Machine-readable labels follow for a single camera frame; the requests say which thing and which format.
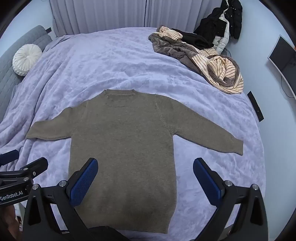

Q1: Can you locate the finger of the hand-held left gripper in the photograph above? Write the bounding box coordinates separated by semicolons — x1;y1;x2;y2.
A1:
20;157;49;183
0;149;20;167

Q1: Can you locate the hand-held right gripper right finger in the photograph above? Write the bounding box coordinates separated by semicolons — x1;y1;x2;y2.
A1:
192;158;269;241

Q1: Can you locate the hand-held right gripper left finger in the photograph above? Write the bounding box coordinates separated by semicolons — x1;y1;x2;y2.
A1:
22;158;99;241

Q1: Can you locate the olive knit sweater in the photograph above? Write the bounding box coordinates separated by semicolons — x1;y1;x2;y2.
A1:
25;89;244;234

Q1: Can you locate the black remote control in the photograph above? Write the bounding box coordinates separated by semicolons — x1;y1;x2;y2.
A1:
247;91;265;122

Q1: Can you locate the grey quilted headboard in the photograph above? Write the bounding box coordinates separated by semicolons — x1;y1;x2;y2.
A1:
0;25;52;122

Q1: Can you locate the white round cushion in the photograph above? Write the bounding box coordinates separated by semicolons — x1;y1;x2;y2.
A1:
12;44;43;76

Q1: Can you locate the lavender fleece blanket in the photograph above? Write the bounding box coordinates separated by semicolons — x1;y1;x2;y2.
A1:
0;27;266;241

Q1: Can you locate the computer monitor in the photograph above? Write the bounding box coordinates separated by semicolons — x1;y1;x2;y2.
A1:
268;35;296;100

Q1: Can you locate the black garment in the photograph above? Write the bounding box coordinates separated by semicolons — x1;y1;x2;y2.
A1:
171;28;214;50

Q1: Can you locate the black and white jacket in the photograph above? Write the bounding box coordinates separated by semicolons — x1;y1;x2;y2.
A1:
193;0;243;55

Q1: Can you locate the grey curtain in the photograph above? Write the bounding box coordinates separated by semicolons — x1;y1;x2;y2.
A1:
49;0;223;37

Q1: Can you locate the black cable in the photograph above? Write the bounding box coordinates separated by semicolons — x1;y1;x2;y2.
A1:
280;75;296;99

